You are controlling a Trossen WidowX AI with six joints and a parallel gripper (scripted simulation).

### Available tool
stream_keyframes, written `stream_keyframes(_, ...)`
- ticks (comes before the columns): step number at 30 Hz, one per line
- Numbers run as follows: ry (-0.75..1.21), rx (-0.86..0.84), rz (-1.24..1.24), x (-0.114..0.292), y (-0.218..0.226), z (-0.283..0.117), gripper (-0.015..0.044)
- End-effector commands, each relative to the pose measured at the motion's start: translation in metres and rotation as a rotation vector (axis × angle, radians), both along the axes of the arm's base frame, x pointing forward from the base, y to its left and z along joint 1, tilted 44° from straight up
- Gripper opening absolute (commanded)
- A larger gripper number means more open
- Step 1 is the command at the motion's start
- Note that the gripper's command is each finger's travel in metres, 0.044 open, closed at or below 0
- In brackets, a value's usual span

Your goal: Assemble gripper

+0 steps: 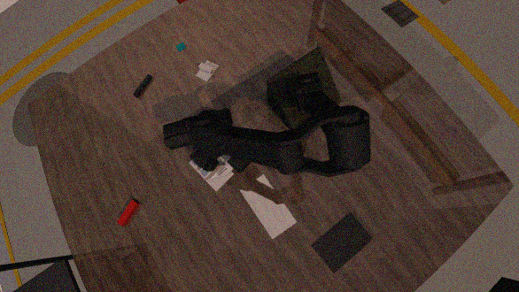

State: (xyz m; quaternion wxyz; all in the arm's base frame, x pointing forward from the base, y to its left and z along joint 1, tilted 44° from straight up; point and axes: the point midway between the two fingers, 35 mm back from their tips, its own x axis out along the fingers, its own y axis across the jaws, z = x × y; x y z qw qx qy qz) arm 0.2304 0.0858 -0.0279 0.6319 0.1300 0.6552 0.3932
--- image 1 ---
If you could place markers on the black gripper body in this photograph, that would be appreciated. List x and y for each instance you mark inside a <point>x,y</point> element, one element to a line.
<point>236,163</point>

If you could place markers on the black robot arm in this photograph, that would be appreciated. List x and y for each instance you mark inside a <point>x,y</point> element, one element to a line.
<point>346,128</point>

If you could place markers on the red rectangular block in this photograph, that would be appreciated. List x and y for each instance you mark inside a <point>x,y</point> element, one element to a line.
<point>128,213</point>

